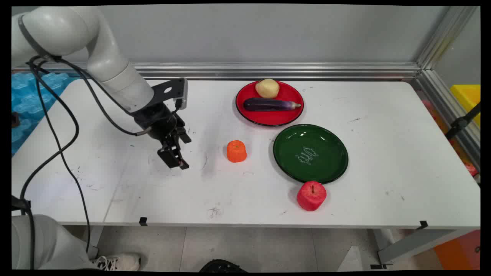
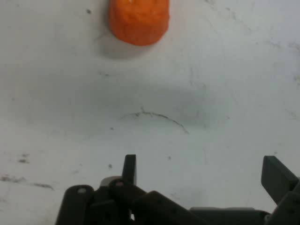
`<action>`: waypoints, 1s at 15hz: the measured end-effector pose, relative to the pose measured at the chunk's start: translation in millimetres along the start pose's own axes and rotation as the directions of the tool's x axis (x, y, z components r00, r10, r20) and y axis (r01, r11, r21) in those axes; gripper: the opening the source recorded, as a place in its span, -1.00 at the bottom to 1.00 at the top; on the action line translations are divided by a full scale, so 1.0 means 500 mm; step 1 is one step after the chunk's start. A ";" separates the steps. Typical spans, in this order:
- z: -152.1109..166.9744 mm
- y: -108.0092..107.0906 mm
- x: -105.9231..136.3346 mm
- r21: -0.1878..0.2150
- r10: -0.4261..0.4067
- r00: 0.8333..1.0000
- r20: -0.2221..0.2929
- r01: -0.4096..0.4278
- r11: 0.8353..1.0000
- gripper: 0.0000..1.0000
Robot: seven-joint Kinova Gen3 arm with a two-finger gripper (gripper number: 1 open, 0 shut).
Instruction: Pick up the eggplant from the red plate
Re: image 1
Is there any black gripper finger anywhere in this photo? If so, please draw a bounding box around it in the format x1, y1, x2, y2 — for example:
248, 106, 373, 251
175, 128, 192, 145
157, 142, 190, 170

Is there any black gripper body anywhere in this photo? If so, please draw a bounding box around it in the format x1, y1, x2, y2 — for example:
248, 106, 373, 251
132, 102, 186, 141

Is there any purple toy eggplant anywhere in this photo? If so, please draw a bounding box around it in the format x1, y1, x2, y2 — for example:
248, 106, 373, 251
243, 98, 302, 112

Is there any orange toy fruit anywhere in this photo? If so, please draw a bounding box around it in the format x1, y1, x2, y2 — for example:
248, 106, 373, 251
226, 140, 247, 163

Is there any red round plate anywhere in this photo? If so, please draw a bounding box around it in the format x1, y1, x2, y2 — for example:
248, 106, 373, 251
235, 80, 305, 127

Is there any yellow toy potato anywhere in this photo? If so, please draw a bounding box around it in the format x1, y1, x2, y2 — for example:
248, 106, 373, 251
255, 78, 280, 99

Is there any white thin table leg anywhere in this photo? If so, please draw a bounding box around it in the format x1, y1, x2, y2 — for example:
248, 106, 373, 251
86, 225, 105, 260

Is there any white sneaker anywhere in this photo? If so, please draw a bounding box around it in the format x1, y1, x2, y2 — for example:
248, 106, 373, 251
92, 252, 142, 271

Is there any black round floor object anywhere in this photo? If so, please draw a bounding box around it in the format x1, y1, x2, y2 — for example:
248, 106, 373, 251
199, 259, 248, 273

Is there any dark green round plate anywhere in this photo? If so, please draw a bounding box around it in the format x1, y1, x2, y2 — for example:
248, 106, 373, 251
273, 124, 349, 184

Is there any blue foam mat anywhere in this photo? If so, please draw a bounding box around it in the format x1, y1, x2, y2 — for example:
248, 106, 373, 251
12, 72, 77, 156

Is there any red toy apple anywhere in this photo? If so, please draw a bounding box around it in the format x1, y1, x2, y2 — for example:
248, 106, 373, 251
296, 181, 327, 212

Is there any grey trouser leg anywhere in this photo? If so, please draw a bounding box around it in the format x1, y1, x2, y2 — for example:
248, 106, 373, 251
12, 214, 101, 271

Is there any grey metal table leg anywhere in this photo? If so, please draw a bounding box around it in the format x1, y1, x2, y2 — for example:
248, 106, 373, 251
369, 228, 473, 269

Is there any yellow plastic box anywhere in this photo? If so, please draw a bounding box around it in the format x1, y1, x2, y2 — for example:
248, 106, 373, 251
450, 84, 481, 128

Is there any orange box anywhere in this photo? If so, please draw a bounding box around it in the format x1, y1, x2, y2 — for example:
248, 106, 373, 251
433, 229, 481, 270

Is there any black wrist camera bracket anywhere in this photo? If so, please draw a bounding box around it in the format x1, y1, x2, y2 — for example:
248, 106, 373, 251
151, 77, 189, 110

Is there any black cable with silver plug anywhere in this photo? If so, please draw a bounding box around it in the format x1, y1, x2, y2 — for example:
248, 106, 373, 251
54, 57, 153, 137

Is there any long black hanging cable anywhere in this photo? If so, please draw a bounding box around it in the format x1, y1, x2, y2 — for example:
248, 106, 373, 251
19, 57, 80, 215
29, 63, 91, 255

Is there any horizontal aluminium frame rail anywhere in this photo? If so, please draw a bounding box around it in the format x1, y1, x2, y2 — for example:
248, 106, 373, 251
12, 62, 422, 81

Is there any black cable strap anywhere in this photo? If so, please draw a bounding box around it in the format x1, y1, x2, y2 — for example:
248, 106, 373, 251
17, 14, 62, 62

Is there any black cable clamp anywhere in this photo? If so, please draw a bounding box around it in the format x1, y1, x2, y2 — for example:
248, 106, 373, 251
12, 195, 32, 212

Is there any aluminium side frame rail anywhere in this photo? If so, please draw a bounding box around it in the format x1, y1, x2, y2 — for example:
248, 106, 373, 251
416, 69, 481, 171

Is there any slanted aluminium frame post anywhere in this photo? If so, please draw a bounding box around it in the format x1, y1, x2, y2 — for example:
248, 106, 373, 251
416, 6, 480, 70

